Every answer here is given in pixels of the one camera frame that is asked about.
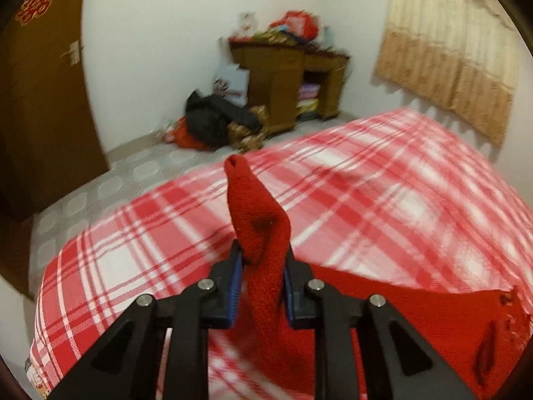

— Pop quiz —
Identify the orange red cloth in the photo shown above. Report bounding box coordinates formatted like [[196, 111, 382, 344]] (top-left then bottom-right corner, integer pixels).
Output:
[[164, 119, 209, 151]]

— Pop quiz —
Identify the white greeting card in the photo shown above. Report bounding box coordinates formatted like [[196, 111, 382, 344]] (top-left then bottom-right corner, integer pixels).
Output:
[[238, 12, 256, 36]]

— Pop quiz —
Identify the red plastic bag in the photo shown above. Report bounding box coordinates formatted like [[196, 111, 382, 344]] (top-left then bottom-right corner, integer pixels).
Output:
[[268, 10, 321, 42]]

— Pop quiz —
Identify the red white plaid bed sheet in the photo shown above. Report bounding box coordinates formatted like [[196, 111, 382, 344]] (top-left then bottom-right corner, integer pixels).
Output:
[[29, 107, 521, 400]]

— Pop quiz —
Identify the stack of folded colourful cloths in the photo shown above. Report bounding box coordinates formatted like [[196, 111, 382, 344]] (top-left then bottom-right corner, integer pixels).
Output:
[[297, 83, 321, 114]]

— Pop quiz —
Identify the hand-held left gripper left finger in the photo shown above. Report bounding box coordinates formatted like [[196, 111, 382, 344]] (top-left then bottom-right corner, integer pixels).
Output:
[[48, 239, 244, 400]]

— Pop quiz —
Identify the white paper bag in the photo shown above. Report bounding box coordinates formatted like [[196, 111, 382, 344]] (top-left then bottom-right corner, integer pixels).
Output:
[[213, 63, 251, 107]]

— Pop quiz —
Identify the brown wooden desk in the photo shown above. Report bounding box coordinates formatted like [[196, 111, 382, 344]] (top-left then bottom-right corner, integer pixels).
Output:
[[228, 37, 350, 136]]

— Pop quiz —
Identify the brown patterned cloth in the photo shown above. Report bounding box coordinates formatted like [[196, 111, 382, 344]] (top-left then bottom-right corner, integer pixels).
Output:
[[227, 106, 269, 153]]

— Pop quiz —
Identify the red paper door decoration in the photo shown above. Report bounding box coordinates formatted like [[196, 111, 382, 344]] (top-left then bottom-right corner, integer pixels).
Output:
[[16, 0, 54, 26]]

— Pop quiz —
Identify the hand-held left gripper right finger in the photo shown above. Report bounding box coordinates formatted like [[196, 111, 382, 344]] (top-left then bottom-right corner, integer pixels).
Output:
[[284, 244, 477, 400]]

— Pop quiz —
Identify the metal door handle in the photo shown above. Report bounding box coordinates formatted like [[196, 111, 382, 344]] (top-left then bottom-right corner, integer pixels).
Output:
[[60, 42, 84, 66]]

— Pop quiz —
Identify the red fleece towel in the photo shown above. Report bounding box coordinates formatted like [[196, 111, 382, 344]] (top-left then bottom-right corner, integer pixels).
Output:
[[224, 155, 533, 400]]

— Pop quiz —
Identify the beige patterned curtain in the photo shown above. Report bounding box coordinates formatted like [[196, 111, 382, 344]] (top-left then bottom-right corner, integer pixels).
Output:
[[375, 0, 521, 147]]

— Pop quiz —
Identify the brown wooden door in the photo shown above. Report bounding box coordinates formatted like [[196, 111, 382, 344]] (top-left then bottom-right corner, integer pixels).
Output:
[[0, 0, 110, 222]]

